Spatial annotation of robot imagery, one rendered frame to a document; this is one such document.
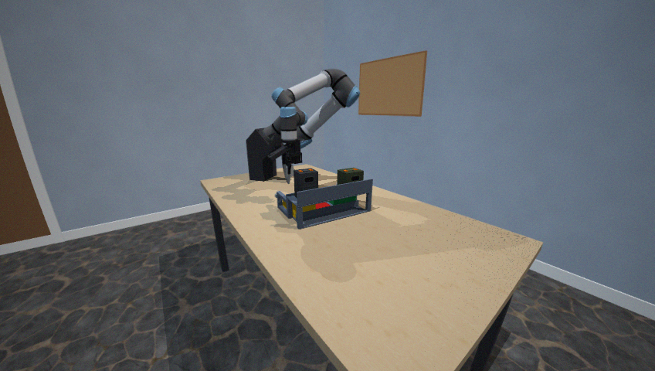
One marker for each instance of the green bin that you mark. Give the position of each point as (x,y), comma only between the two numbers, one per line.
(344,200)

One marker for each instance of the grey metal shelf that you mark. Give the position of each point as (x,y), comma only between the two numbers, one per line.
(325,211)

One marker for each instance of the yellow bin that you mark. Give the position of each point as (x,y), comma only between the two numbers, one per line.
(305,208)

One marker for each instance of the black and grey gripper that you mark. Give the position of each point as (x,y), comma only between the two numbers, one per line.
(293,156)

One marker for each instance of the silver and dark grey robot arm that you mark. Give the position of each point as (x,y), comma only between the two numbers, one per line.
(285,126)

